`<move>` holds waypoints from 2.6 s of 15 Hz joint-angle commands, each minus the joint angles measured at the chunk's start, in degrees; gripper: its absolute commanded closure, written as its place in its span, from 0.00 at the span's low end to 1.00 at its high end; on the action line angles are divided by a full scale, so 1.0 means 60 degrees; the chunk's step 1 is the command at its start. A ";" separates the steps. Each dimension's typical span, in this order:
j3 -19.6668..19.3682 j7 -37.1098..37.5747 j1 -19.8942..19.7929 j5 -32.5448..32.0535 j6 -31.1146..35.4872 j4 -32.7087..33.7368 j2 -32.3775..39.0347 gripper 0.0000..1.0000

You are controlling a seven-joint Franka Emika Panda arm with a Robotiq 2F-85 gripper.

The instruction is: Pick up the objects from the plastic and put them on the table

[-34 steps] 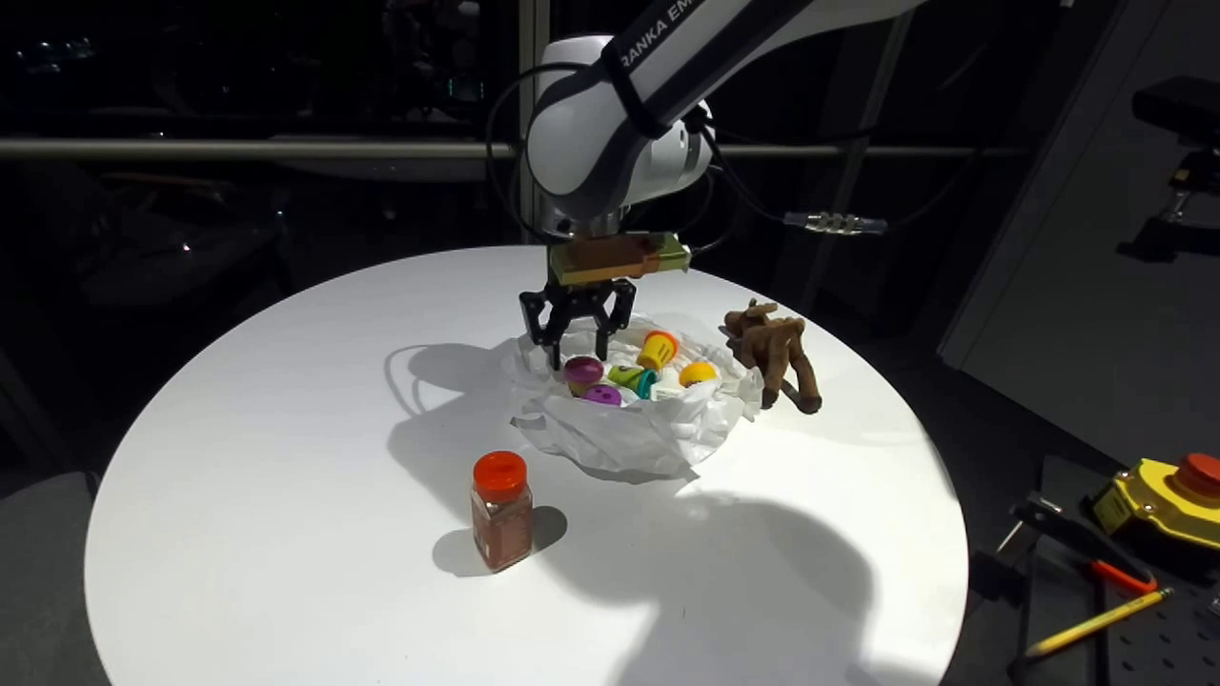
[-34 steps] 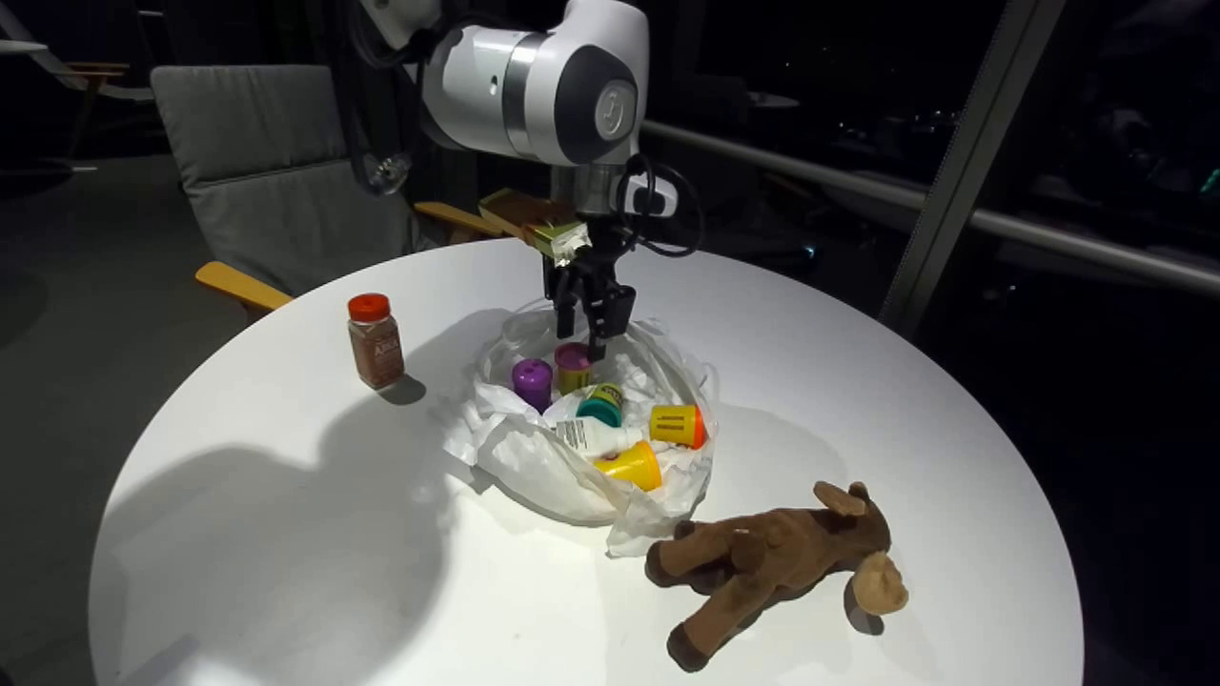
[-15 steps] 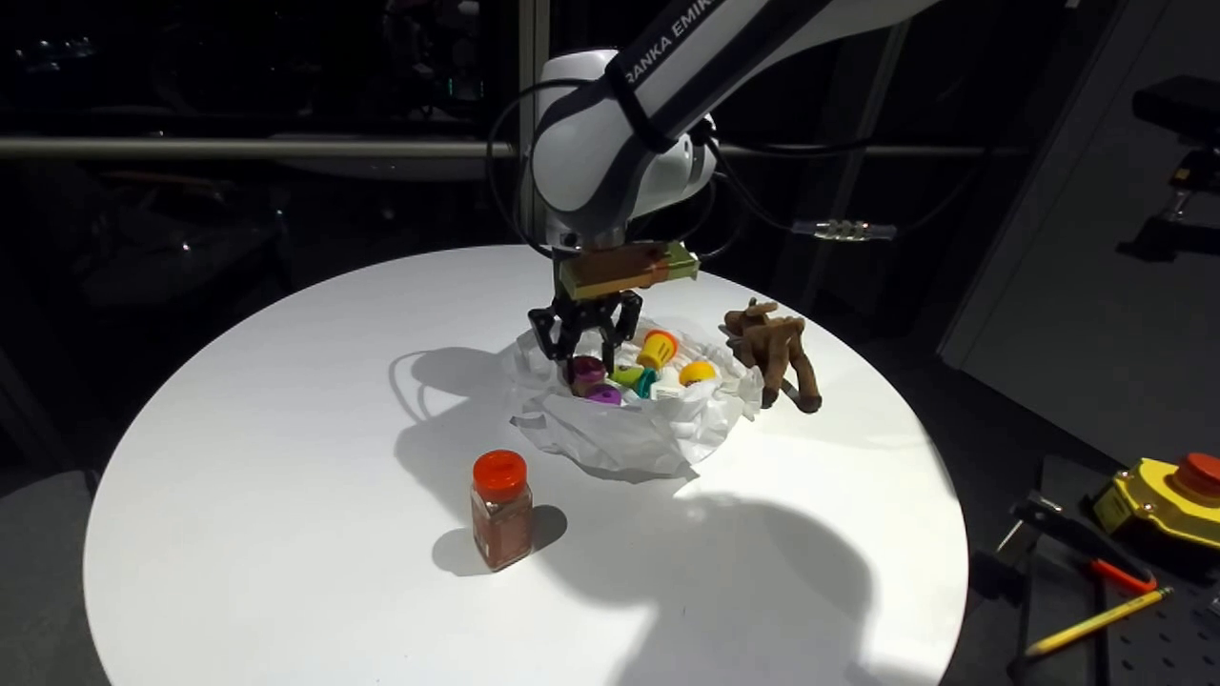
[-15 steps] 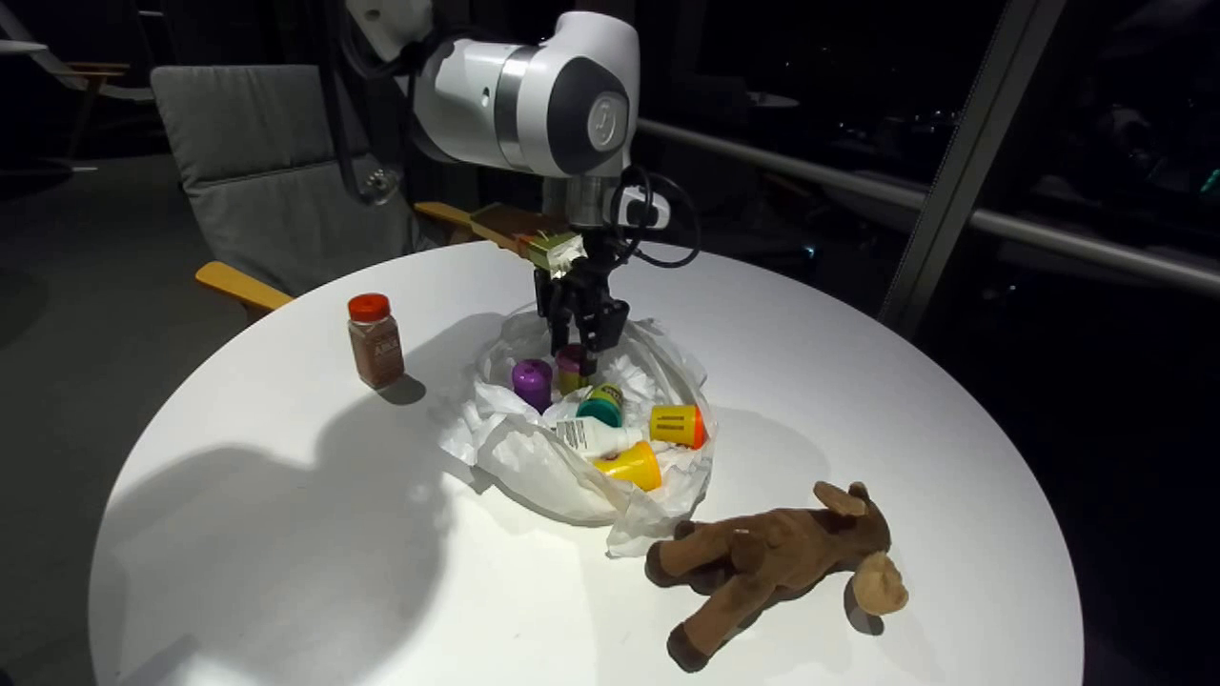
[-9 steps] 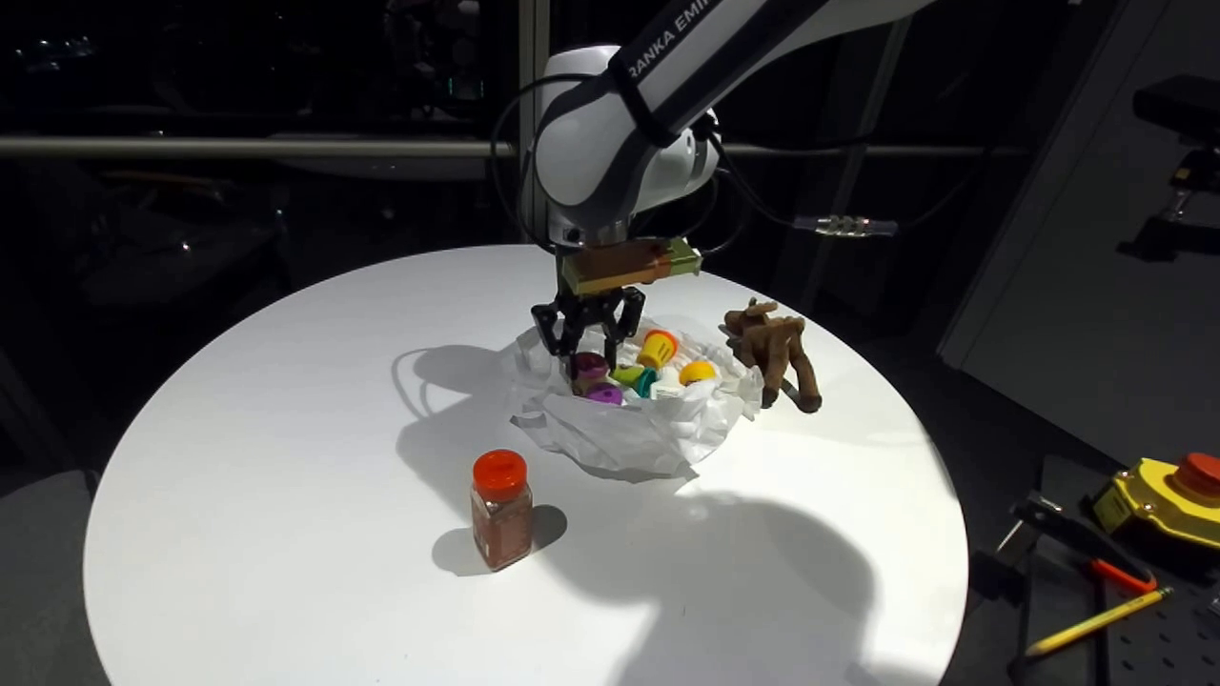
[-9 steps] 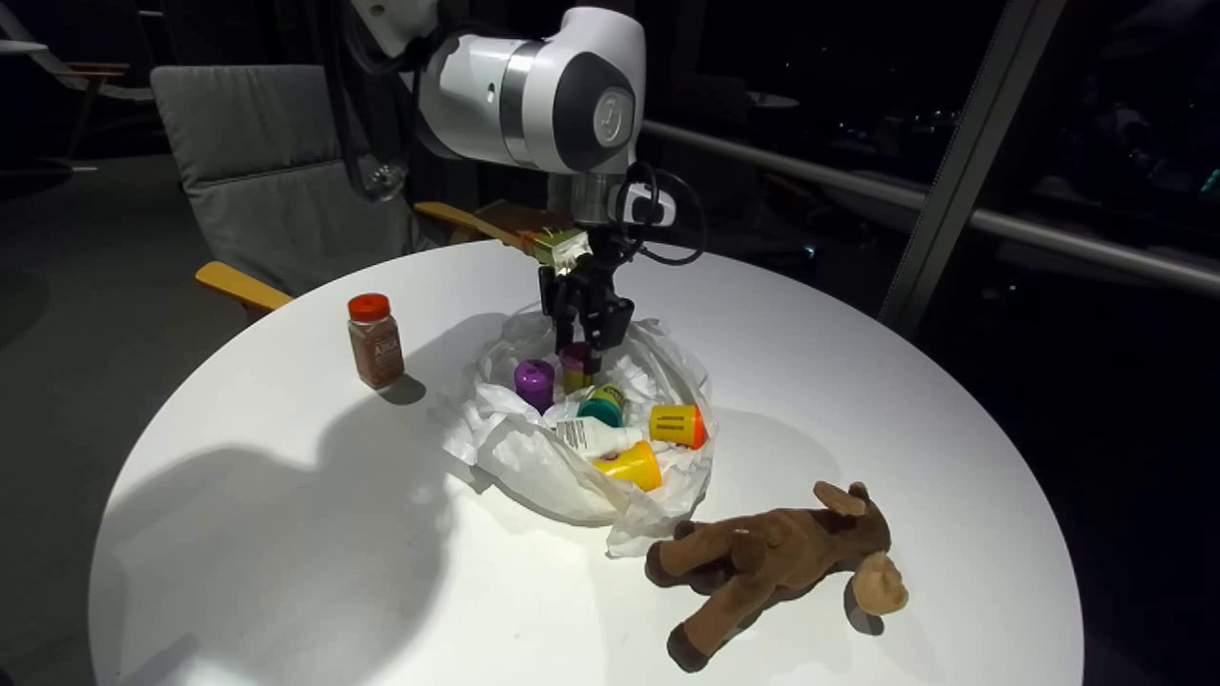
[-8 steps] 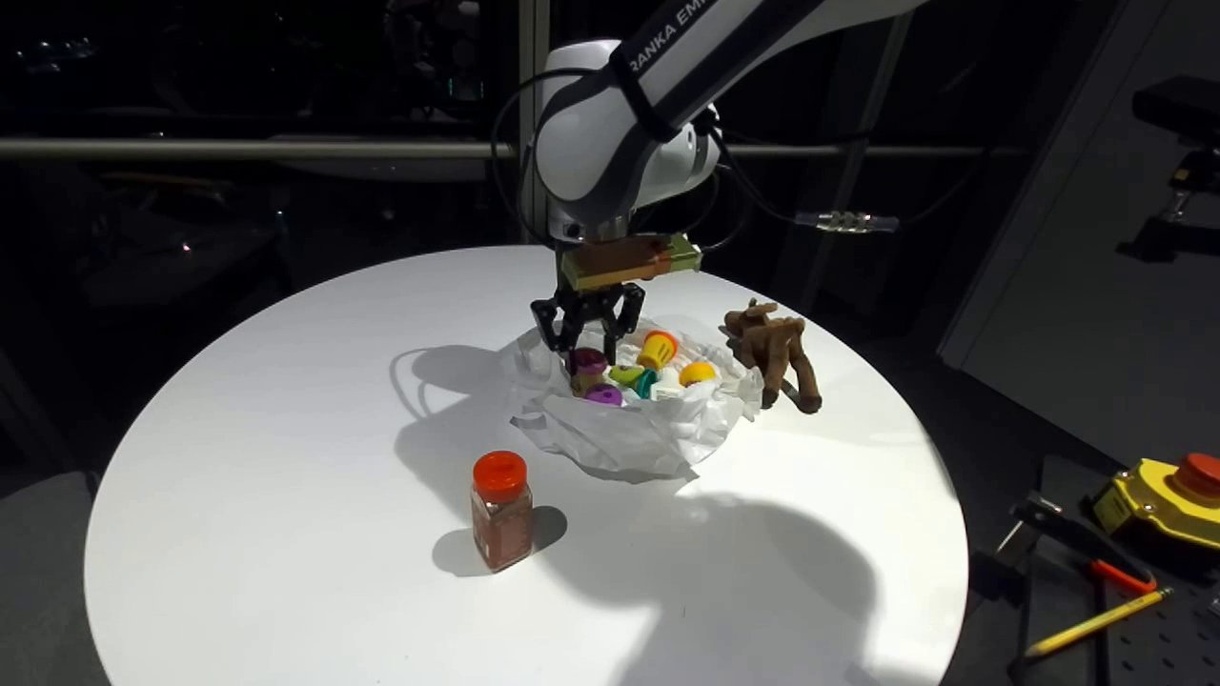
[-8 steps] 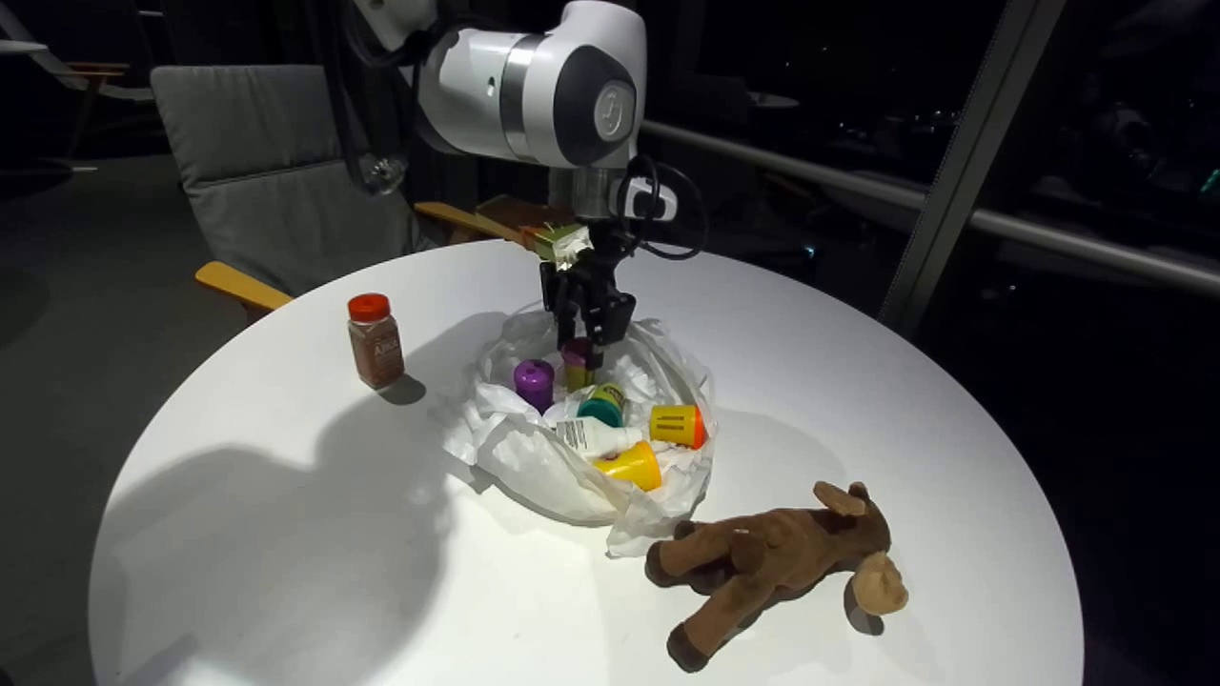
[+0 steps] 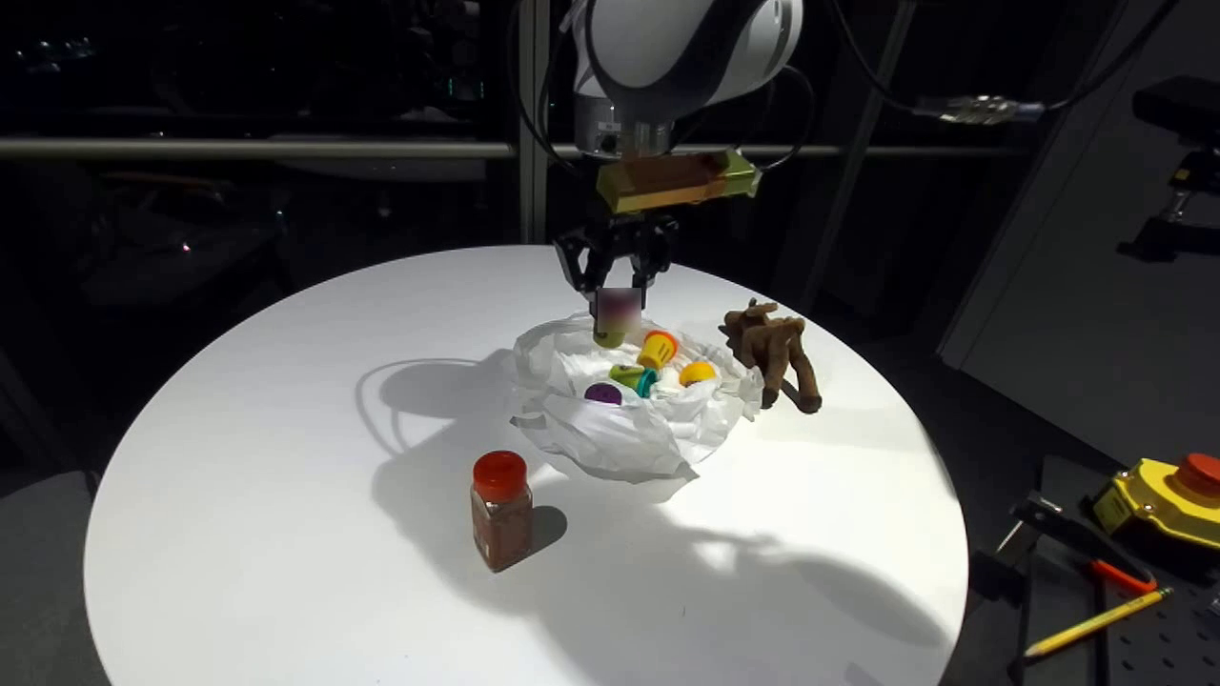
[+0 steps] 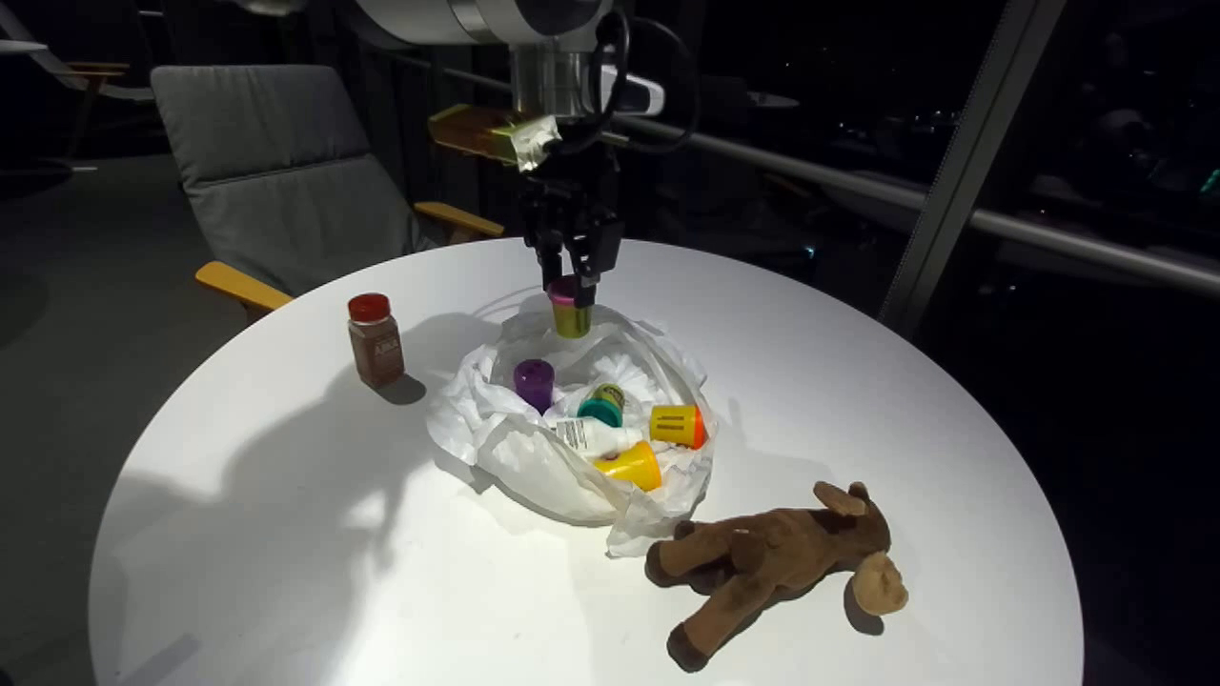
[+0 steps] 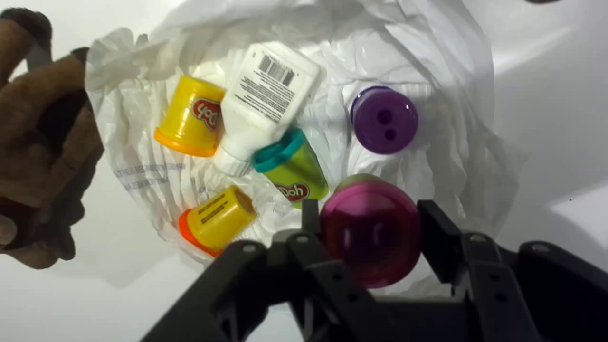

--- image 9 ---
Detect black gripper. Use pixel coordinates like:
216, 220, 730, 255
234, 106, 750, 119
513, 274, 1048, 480
553, 208, 687, 314

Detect white plastic bag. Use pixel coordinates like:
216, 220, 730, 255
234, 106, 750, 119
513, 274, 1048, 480
508, 314, 761, 488

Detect brown plush moose toy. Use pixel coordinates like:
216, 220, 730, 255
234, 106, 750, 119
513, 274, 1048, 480
715, 296, 827, 414

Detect red lid spice jar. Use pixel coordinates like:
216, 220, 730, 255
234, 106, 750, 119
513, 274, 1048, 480
470, 445, 539, 577

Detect orange yellow toy cup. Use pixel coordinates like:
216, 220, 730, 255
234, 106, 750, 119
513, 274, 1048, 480
638, 328, 681, 372

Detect green teal toy cup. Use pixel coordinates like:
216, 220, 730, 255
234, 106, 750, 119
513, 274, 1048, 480
605, 363, 663, 402

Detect grey slanted panel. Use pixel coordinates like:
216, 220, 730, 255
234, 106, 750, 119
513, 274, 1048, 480
938, 0, 1220, 468

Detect yellow emergency stop button box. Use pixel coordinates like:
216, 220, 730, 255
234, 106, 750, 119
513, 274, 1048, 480
1093, 451, 1220, 551

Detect yellow pencil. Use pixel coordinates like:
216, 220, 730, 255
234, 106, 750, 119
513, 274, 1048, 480
1019, 583, 1175, 664

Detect grey window frame post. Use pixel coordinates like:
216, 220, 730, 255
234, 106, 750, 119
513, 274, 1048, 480
513, 0, 553, 245

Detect grey horizontal window rail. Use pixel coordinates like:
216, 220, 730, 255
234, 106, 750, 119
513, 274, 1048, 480
0, 132, 1034, 163

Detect red black handled pliers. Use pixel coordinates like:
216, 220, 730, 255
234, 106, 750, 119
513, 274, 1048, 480
1010, 493, 1163, 601

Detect black clamp mount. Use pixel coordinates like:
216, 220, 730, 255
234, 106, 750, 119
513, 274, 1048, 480
1118, 71, 1220, 264

